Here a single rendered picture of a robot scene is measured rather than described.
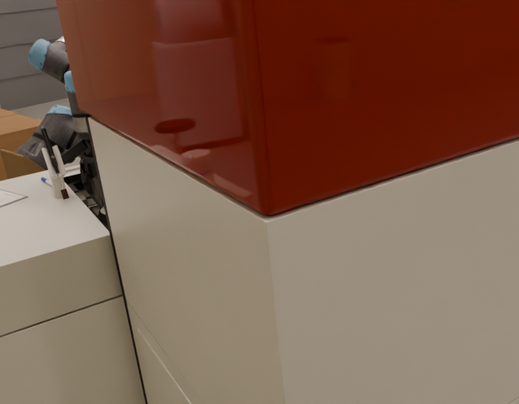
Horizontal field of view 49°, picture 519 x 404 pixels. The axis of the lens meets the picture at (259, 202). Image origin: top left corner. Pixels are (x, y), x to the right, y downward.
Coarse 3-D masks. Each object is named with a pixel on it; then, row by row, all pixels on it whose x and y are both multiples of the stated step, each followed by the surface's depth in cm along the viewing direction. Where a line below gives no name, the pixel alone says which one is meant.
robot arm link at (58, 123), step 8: (48, 112) 196; (56, 112) 195; (64, 112) 195; (48, 120) 195; (56, 120) 194; (64, 120) 195; (72, 120) 196; (40, 128) 194; (48, 128) 194; (56, 128) 194; (64, 128) 195; (72, 128) 195; (48, 136) 193; (56, 136) 194; (64, 136) 195; (72, 136) 195; (64, 144) 197
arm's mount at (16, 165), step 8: (8, 152) 191; (8, 160) 193; (16, 160) 188; (24, 160) 184; (8, 168) 196; (16, 168) 190; (24, 168) 185; (32, 168) 186; (40, 168) 188; (8, 176) 198; (16, 176) 193
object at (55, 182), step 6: (42, 150) 142; (54, 150) 143; (48, 156) 142; (60, 156) 143; (48, 162) 141; (60, 162) 143; (48, 168) 141; (60, 168) 142; (54, 174) 142; (60, 174) 142; (54, 180) 145; (54, 186) 145; (60, 186) 146; (54, 192) 146; (60, 192) 146
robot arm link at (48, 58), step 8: (40, 40) 149; (56, 40) 156; (32, 48) 148; (40, 48) 148; (48, 48) 149; (56, 48) 150; (64, 48) 152; (32, 56) 148; (40, 56) 148; (48, 56) 148; (56, 56) 149; (64, 56) 150; (32, 64) 151; (40, 64) 149; (48, 64) 149; (56, 64) 149; (64, 64) 149; (48, 72) 150; (56, 72) 150; (64, 72) 149
